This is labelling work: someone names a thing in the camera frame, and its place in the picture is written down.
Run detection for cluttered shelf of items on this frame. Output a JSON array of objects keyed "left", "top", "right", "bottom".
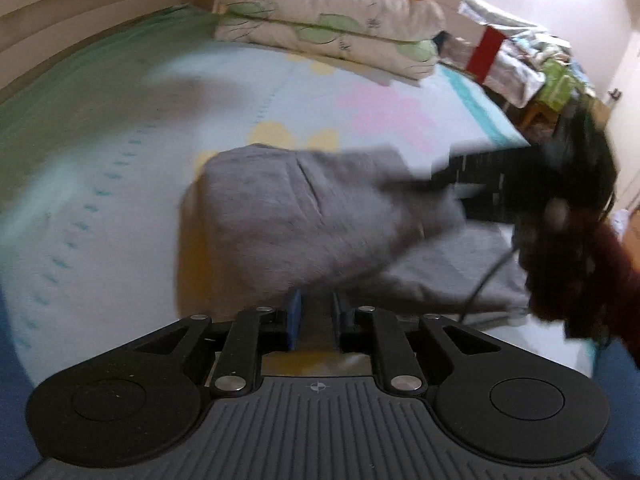
[{"left": 458, "top": 0, "right": 596, "bottom": 112}]

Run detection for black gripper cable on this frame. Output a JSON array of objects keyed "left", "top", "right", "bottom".
[{"left": 456, "top": 194, "right": 616, "bottom": 323}]

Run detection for grey speckled pants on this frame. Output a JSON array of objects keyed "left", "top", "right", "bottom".
[{"left": 176, "top": 144, "right": 528, "bottom": 330}]

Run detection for right hand in brown glove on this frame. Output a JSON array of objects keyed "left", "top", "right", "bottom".
[{"left": 513, "top": 200, "right": 639, "bottom": 362}]

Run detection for leaf print pillow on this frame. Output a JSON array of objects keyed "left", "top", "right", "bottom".
[{"left": 213, "top": 0, "right": 445, "bottom": 80}]

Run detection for red and white box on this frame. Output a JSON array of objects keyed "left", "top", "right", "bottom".
[{"left": 465, "top": 26, "right": 506, "bottom": 84}]

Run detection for blue trouser leg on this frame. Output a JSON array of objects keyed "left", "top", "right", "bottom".
[{"left": 0, "top": 297, "right": 41, "bottom": 479}]

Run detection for pastel patterned bed sheet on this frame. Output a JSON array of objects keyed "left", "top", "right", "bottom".
[{"left": 1, "top": 8, "right": 592, "bottom": 384}]

